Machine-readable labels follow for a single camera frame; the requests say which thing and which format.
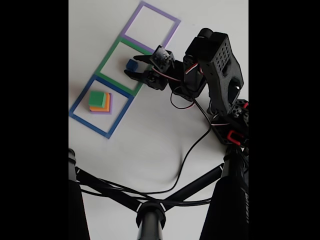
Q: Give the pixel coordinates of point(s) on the small blue cube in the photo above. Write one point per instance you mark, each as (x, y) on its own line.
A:
(131, 65)

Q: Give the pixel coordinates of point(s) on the purple square block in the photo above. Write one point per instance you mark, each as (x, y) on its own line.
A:
(111, 106)

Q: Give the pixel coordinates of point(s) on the orange square block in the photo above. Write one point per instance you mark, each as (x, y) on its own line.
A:
(107, 105)

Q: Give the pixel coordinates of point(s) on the green square block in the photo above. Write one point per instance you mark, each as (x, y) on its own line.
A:
(97, 98)

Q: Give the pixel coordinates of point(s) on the green tape square outline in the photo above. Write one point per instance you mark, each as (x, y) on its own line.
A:
(106, 60)

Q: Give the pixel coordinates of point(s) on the purple tape square outline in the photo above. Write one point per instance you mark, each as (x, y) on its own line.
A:
(172, 32)

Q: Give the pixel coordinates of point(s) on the blue tape square outline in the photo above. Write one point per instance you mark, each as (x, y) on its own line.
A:
(80, 102)

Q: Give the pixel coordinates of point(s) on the red clamp piece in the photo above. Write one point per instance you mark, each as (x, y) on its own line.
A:
(235, 136)

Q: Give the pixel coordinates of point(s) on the black tripod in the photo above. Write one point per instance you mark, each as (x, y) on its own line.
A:
(150, 222)

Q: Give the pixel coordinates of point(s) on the camera circuit board blue mount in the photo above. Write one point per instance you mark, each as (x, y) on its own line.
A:
(162, 58)

